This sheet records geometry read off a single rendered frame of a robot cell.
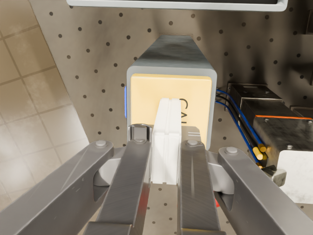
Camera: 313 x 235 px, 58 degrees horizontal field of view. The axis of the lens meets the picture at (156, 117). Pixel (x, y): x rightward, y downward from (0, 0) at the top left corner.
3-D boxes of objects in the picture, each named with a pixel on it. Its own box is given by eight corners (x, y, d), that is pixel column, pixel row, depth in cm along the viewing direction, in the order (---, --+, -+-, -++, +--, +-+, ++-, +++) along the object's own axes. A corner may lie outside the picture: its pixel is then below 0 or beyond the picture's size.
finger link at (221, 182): (180, 163, 13) (246, 168, 13) (179, 124, 18) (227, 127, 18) (178, 191, 13) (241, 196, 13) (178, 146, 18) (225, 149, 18)
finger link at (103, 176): (148, 190, 14) (87, 186, 14) (156, 145, 18) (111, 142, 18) (149, 162, 13) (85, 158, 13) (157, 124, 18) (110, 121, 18)
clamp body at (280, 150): (261, 112, 68) (347, 208, 34) (211, 109, 69) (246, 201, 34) (266, 82, 65) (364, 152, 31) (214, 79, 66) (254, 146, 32)
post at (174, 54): (190, 68, 65) (213, 155, 24) (157, 67, 66) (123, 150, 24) (193, 34, 63) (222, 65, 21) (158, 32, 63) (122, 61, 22)
